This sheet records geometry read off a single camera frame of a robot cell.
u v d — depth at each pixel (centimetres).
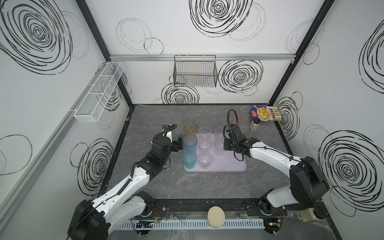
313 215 65
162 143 58
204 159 89
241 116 104
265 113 112
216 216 66
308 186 43
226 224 64
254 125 99
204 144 93
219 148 85
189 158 89
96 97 76
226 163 90
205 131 99
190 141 90
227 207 76
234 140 68
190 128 94
